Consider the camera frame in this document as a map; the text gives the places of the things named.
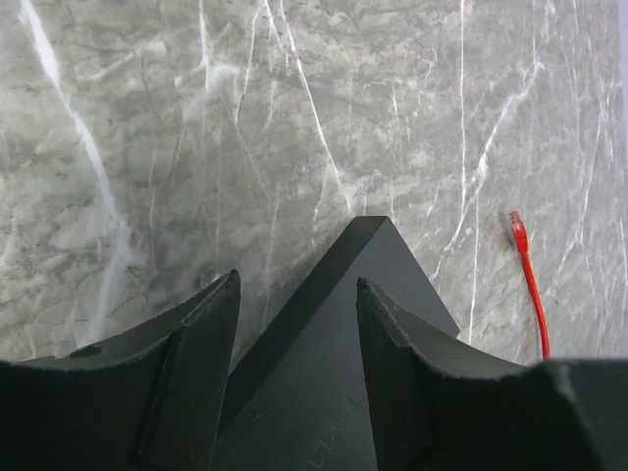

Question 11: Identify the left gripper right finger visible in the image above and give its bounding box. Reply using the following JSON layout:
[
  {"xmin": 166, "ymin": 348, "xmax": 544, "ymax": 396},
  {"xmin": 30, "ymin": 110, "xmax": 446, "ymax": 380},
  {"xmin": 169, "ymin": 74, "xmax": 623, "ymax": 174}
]
[{"xmin": 356, "ymin": 278, "xmax": 611, "ymax": 470}]

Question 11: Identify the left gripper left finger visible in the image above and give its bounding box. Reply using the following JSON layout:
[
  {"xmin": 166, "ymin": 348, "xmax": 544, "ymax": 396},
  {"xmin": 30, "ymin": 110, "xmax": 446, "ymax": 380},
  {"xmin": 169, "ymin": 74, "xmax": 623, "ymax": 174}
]
[{"xmin": 1, "ymin": 271, "xmax": 240, "ymax": 470}]

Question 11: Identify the small black switch box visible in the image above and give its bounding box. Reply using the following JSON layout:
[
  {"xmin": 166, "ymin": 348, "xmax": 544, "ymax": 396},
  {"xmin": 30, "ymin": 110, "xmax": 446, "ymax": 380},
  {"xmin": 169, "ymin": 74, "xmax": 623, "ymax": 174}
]
[{"xmin": 212, "ymin": 216, "xmax": 459, "ymax": 470}]

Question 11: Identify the red patch cable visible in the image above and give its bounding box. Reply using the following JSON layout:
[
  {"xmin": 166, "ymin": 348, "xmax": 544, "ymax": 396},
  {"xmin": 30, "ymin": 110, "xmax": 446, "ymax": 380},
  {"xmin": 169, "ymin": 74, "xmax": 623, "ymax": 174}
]
[{"xmin": 507, "ymin": 209, "xmax": 553, "ymax": 362}]

